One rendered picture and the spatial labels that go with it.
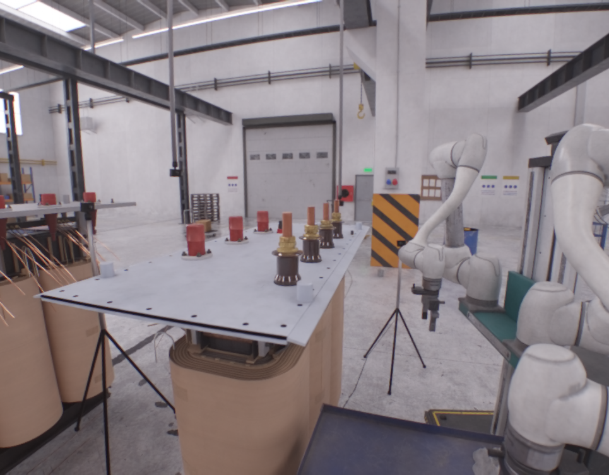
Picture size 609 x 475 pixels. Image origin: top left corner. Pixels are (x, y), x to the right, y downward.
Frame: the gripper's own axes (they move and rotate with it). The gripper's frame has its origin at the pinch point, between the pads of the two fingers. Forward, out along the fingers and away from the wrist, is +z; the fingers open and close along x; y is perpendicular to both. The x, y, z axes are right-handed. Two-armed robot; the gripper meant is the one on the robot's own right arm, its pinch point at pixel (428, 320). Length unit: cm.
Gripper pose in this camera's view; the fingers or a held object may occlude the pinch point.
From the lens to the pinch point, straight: 162.9
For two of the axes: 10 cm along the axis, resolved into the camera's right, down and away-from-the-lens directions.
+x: 1.1, -1.7, 9.8
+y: 9.9, 0.2, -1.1
